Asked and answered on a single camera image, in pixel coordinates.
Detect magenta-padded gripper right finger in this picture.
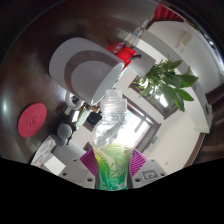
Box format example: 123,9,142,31
129,148,168,190

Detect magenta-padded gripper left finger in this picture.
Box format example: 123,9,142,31
58,148,100,190

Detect clear green-labelled drink bottle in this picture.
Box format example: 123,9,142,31
89,89,135,192

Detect printed paper leaflet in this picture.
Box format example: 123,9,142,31
30,134,57,168

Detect dark wooden glazed door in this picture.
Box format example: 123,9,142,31
114,99,163,154

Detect flat round red coaster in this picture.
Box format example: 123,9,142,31
17,102,48,139

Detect dark-framed window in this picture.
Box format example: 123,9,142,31
129,76,168,119

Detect green plant in white pot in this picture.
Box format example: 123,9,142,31
134,54,199,113

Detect red plastic box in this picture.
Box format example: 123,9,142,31
106,40,138,69

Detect red carpeted stairs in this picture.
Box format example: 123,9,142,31
153,3,184,23

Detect white wall radiator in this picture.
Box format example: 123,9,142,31
175,30,194,54

